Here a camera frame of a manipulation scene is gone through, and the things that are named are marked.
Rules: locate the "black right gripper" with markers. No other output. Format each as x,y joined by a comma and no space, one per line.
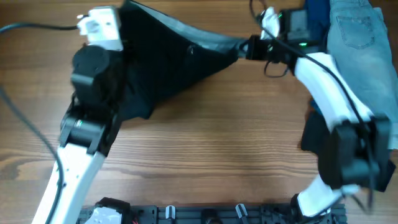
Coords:
254,53

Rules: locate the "black shorts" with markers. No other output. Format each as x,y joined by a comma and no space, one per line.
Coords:
166,56

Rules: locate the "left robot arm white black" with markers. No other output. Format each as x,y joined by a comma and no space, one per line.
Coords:
87,132

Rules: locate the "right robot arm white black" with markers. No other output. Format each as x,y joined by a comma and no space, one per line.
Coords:
354,154

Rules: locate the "dark blue garment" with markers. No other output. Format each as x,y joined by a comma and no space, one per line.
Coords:
318,12

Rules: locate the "light blue denim shorts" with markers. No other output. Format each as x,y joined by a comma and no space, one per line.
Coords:
358,41

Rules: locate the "black garment under pile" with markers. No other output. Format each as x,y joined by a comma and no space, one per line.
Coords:
315,134

